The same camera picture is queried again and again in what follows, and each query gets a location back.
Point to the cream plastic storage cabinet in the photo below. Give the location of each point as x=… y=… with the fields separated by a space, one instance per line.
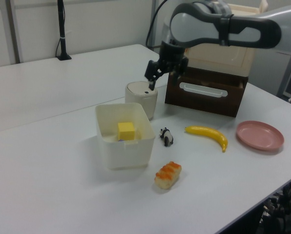
x=223 y=58

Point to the toy panda figure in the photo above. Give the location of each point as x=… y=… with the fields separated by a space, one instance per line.
x=167 y=137

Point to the brown wooden drawer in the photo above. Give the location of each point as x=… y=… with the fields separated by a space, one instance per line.
x=204 y=104

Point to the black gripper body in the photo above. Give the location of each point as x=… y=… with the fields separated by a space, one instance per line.
x=172 y=52

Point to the yellow toy banana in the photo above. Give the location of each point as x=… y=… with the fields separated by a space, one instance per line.
x=209 y=132

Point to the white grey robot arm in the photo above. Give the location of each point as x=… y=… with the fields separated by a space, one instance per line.
x=233 y=26

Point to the yellow cube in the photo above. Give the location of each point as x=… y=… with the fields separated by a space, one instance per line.
x=126 y=130

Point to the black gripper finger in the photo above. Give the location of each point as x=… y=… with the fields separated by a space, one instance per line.
x=180 y=67
x=154 y=73

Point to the toy bread loaf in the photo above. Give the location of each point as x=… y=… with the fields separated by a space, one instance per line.
x=168 y=175

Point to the cream lidded canister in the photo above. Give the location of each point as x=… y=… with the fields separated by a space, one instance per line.
x=140 y=102

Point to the black pole stand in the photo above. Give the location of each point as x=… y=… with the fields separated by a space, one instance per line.
x=62 y=34

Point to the pink plate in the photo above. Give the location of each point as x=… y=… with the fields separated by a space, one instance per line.
x=259 y=134

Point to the cream plastic open box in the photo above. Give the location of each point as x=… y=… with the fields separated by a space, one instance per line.
x=128 y=153

